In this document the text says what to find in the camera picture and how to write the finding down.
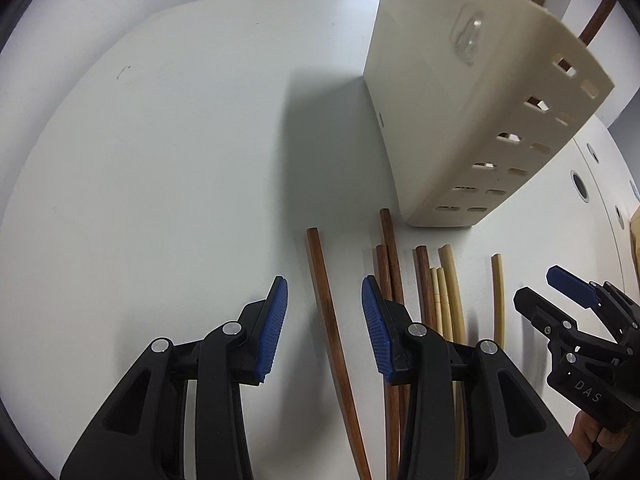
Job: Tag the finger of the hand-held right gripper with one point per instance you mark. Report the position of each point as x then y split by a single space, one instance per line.
570 282
542 312

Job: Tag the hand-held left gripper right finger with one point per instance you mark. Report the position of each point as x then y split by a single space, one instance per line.
376 330

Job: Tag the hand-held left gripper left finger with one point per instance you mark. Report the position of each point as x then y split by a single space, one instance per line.
272 330

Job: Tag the cream chopstick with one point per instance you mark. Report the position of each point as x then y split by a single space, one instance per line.
498 295
443 300
452 290
435 295

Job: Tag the cream slotted utensil holder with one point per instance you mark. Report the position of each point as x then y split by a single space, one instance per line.
450 110

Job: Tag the person's right hand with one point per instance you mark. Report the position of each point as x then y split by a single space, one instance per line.
590 440

